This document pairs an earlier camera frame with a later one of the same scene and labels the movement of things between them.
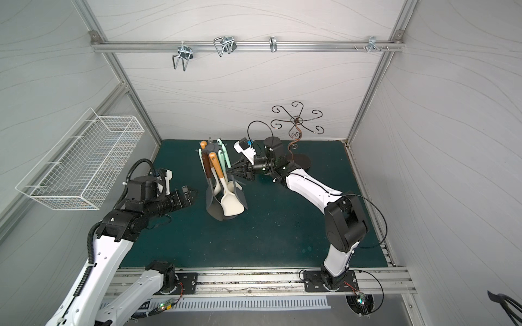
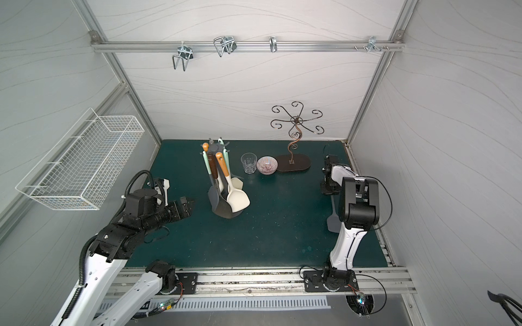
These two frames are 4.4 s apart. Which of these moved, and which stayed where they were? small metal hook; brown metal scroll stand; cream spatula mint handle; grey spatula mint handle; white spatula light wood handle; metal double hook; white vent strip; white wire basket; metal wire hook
Moved: cream spatula mint handle; white spatula light wood handle; grey spatula mint handle
Stayed: brown metal scroll stand; small metal hook; metal wire hook; white vent strip; metal double hook; white wire basket
